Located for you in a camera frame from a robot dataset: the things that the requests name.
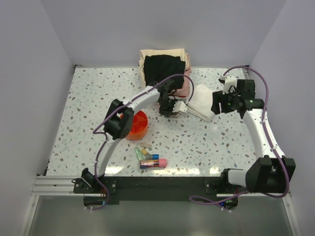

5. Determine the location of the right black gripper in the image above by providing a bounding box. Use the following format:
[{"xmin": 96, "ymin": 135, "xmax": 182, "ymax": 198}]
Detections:
[{"xmin": 211, "ymin": 88, "xmax": 240, "ymax": 115}]

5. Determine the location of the orange round divided organizer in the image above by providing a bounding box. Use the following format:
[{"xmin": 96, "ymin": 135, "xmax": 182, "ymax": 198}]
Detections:
[{"xmin": 126, "ymin": 111, "xmax": 149, "ymax": 141}]

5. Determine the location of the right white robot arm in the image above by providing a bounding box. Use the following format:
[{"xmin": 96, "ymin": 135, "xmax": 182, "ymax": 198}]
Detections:
[{"xmin": 211, "ymin": 76, "xmax": 296, "ymax": 197}]

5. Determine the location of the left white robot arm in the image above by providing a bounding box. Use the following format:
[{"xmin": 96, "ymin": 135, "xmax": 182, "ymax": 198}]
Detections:
[{"xmin": 81, "ymin": 75, "xmax": 178, "ymax": 193}]

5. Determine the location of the white folded towel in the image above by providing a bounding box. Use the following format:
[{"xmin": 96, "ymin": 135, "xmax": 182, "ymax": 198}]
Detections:
[{"xmin": 187, "ymin": 84, "xmax": 215, "ymax": 122}]

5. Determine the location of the red folded cloth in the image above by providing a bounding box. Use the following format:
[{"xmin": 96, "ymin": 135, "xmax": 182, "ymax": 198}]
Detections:
[{"xmin": 173, "ymin": 93, "xmax": 187, "ymax": 98}]

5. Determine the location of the pink folded cloth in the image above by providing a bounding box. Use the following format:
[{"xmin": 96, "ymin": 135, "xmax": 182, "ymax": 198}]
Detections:
[{"xmin": 175, "ymin": 54, "xmax": 191, "ymax": 97}]

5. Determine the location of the small beige eraser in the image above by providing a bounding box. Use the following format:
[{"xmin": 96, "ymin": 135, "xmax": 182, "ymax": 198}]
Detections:
[{"xmin": 140, "ymin": 143, "xmax": 152, "ymax": 148}]

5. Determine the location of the black folded cloth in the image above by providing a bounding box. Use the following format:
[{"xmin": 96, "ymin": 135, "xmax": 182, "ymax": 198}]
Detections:
[{"xmin": 143, "ymin": 55, "xmax": 186, "ymax": 86}]

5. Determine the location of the white plastic basket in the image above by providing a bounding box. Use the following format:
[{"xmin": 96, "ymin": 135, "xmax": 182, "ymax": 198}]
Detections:
[{"xmin": 139, "ymin": 50, "xmax": 191, "ymax": 99}]

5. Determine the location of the grey blue cap marker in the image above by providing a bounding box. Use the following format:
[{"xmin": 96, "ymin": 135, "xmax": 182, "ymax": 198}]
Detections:
[{"xmin": 145, "ymin": 153, "xmax": 159, "ymax": 160}]

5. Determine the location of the green glue stick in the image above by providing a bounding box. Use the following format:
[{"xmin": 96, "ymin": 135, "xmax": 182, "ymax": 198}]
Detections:
[{"xmin": 134, "ymin": 147, "xmax": 144, "ymax": 161}]

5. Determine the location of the pink cap tube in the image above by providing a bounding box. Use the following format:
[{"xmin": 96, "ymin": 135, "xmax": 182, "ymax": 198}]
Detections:
[{"xmin": 158, "ymin": 158, "xmax": 168, "ymax": 168}]

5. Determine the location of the colourful crayon pack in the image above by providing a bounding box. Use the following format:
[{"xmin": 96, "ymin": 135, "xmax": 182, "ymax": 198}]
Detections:
[{"xmin": 140, "ymin": 160, "xmax": 159, "ymax": 169}]

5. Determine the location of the beige folded cloth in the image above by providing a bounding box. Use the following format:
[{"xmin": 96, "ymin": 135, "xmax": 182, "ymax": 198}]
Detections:
[{"xmin": 139, "ymin": 48, "xmax": 191, "ymax": 73}]

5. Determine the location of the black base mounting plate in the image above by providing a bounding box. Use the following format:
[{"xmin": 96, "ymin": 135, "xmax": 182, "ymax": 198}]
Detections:
[{"xmin": 71, "ymin": 177, "xmax": 240, "ymax": 206}]

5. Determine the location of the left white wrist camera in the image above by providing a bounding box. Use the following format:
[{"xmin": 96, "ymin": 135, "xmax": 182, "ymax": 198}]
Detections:
[{"xmin": 173, "ymin": 101, "xmax": 189, "ymax": 116}]

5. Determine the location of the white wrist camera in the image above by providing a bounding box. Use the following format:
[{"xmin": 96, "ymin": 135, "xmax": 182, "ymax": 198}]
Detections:
[
  {"xmin": 219, "ymin": 75, "xmax": 237, "ymax": 94},
  {"xmin": 173, "ymin": 101, "xmax": 189, "ymax": 116}
]

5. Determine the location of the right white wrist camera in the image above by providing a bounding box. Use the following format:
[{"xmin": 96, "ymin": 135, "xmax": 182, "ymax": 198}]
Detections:
[{"xmin": 219, "ymin": 75, "xmax": 237, "ymax": 94}]

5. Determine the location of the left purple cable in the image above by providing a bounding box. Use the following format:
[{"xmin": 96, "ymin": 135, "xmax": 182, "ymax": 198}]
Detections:
[{"xmin": 85, "ymin": 75, "xmax": 195, "ymax": 211}]

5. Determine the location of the purple cable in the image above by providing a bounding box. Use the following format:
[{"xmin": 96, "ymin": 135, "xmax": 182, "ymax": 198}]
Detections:
[
  {"xmin": 189, "ymin": 65, "xmax": 290, "ymax": 212},
  {"xmin": 85, "ymin": 75, "xmax": 195, "ymax": 211}
]

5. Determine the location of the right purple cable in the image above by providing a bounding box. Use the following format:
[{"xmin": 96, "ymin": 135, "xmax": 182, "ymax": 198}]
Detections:
[{"xmin": 189, "ymin": 65, "xmax": 290, "ymax": 212}]

